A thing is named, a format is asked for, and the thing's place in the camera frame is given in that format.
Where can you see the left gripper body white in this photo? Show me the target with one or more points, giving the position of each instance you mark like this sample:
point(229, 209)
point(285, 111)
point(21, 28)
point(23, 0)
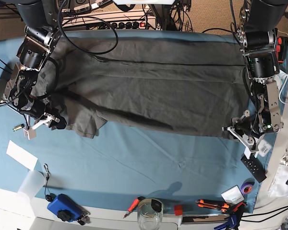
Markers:
point(244, 125)

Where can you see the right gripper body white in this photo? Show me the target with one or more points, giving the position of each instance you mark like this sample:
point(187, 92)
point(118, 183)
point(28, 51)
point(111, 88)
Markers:
point(37, 114)

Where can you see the dark grey T-shirt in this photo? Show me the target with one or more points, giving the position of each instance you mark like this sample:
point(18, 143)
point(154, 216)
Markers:
point(189, 88)

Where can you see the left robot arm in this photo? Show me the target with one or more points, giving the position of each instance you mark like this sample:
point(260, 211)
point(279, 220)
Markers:
point(257, 36)

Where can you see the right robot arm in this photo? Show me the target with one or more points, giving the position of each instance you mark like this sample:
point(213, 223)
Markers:
point(41, 36)

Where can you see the gold AA battery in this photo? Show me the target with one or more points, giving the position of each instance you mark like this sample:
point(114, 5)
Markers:
point(18, 127)

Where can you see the white blister pack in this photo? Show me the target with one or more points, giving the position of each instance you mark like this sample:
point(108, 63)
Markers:
point(264, 147)

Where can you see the white paper slip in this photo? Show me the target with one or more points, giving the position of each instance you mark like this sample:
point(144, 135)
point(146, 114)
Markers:
point(22, 156)

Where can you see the black remote control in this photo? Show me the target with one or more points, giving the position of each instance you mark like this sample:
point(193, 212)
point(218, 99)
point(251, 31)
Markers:
point(255, 167)

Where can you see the translucent plastic cup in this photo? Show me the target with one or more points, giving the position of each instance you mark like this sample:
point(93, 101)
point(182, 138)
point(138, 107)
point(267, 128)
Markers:
point(31, 185)

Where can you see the purple tape roll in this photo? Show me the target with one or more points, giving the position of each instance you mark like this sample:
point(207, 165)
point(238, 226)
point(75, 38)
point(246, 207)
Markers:
point(246, 188)

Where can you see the small white card box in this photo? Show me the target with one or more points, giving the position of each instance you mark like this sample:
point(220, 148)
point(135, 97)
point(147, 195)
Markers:
point(233, 196)

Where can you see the printed white paper sheet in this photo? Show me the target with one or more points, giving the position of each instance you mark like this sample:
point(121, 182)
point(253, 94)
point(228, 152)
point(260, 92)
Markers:
point(280, 78)

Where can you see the white plastic bag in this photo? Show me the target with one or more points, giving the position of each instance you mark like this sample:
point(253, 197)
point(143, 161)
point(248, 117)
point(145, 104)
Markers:
point(278, 187)

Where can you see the orange black utility knife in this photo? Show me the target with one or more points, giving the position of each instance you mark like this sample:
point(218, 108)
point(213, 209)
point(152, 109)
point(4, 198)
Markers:
point(211, 204)

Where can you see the blue table cloth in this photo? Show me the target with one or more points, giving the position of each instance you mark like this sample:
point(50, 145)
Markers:
point(123, 162)

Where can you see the blue box with knob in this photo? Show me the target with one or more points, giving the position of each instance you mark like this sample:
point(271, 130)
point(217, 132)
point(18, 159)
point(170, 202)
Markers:
point(65, 209)

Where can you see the blue black spring clamp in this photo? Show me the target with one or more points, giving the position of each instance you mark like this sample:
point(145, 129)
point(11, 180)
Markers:
point(233, 221)

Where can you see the red black clamp tool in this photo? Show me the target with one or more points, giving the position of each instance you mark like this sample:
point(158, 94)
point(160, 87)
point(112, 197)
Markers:
point(281, 48)

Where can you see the small red cube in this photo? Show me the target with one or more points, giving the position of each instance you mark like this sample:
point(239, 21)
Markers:
point(178, 210)

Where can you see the clear drinking glass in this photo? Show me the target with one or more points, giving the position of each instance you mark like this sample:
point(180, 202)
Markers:
point(150, 214)

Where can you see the white power strip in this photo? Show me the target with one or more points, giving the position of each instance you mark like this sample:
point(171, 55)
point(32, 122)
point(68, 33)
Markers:
point(122, 21)

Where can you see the red handled screwdriver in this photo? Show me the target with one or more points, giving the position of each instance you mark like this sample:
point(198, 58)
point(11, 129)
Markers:
point(133, 205)

